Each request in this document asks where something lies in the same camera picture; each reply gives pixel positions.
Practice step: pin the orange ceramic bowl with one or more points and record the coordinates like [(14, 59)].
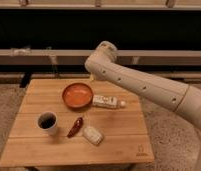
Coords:
[(77, 95)]

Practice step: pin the white rectangular sponge block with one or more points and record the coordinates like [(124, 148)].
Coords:
[(92, 135)]

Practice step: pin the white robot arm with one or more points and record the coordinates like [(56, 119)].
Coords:
[(181, 98)]

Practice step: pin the red chili pepper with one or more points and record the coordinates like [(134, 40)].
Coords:
[(76, 127)]

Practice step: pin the white cup with dark inside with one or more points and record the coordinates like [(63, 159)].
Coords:
[(47, 122)]

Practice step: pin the white labelled bottle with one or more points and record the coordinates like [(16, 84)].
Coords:
[(107, 102)]

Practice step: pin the grey metal rail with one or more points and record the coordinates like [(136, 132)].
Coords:
[(78, 57)]

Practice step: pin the wooden table board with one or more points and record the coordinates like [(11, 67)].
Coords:
[(126, 138)]

